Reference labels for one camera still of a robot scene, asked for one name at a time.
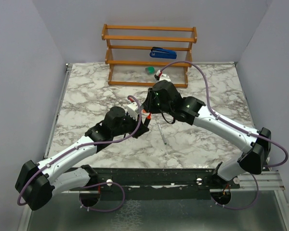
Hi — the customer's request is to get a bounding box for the black orange highlighter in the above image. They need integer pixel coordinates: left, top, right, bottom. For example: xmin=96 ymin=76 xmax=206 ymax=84
xmin=144 ymin=113 xmax=151 ymax=127

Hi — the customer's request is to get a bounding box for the thin white green pen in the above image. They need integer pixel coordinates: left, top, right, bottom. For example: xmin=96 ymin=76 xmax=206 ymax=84
xmin=157 ymin=123 xmax=167 ymax=145

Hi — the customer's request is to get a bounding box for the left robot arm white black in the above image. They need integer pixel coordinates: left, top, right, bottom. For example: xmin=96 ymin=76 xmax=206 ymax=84
xmin=15 ymin=103 xmax=151 ymax=210

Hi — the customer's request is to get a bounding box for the green tape dispenser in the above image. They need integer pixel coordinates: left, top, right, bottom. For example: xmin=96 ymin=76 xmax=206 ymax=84
xmin=145 ymin=66 xmax=156 ymax=75

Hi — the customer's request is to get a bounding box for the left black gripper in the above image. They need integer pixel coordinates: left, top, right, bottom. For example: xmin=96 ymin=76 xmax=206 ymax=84
xmin=112 ymin=112 xmax=149 ymax=139

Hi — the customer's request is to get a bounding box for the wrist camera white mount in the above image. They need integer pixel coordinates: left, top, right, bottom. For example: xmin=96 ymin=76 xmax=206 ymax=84
xmin=154 ymin=70 xmax=171 ymax=82
xmin=127 ymin=102 xmax=143 ymax=121

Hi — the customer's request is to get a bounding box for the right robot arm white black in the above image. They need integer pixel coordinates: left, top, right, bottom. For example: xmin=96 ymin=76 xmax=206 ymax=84
xmin=143 ymin=80 xmax=271 ymax=188

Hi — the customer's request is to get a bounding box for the wooden shelf rack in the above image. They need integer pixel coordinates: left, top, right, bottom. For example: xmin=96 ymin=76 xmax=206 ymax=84
xmin=101 ymin=24 xmax=197 ymax=88

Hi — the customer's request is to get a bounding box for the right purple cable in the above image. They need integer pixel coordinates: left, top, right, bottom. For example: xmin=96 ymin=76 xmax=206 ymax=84
xmin=158 ymin=61 xmax=289 ymax=168

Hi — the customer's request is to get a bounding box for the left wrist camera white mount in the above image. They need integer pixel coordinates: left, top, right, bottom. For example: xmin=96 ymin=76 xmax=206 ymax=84
xmin=127 ymin=102 xmax=143 ymax=121

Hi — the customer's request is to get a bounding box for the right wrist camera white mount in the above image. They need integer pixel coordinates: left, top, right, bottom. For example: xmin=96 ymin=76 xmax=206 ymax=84
xmin=154 ymin=70 xmax=171 ymax=82

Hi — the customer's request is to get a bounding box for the blue stapler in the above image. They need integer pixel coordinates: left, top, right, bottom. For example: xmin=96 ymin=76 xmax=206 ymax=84
xmin=149 ymin=47 xmax=177 ymax=59

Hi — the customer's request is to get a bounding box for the black mounting base rail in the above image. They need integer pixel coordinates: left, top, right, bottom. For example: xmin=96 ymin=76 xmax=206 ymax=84
xmin=71 ymin=167 xmax=239 ymax=201

